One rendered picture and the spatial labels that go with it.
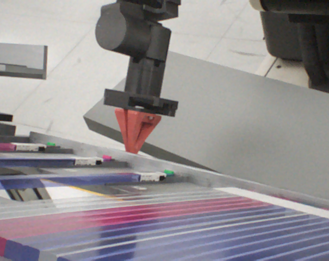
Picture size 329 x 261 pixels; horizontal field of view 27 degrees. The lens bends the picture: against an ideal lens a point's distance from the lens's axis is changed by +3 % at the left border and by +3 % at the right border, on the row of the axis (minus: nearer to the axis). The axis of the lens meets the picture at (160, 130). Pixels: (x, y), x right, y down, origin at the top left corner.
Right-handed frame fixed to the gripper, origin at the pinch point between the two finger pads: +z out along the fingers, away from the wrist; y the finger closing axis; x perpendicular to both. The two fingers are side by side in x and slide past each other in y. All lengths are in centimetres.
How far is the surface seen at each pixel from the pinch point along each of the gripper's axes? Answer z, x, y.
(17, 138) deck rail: 1.4, -4.8, -19.3
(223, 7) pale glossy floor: -50, 144, -70
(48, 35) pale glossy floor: -29, 124, -139
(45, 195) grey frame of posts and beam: 11.4, 6.6, -21.4
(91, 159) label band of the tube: 1.3, -10.1, 0.5
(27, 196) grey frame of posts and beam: 11.5, 2.1, -21.4
